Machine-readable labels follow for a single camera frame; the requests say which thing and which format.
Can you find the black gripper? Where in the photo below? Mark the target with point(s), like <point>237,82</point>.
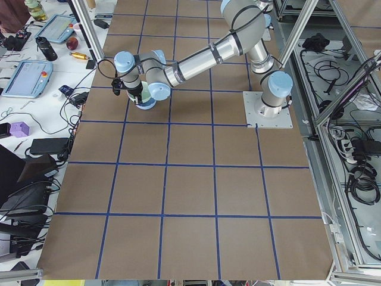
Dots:
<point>134,94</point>

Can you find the green bowl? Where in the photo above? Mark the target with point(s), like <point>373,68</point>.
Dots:
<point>145,93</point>

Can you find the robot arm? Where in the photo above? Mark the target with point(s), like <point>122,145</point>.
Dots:
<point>148,78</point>

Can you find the black power adapter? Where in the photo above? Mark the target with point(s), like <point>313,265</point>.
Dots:
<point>79,99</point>

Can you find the red apple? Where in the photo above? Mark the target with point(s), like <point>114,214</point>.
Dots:
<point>72,43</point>

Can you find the pink lidded cup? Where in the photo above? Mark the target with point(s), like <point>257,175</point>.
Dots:
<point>77,29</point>

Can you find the teach pendant far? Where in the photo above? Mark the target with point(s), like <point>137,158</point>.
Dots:
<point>58,28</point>

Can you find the teach pendant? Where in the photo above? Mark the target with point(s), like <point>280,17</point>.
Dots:
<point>58,28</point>
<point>29,79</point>

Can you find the black power brick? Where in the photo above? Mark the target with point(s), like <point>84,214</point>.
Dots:
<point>52,146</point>

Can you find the black water bottle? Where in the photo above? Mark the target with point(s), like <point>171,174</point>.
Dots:
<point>46,48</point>

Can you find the teach pendant near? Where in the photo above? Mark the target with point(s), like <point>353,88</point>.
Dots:
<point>29,79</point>

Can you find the purple block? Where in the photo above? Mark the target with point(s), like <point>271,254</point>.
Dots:
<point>19,129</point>

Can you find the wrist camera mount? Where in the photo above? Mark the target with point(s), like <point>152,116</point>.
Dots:
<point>117,85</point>

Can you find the aluminium frame post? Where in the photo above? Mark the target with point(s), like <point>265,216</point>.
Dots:
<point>80,11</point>

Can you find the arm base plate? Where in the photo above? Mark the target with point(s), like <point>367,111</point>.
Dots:
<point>259,115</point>

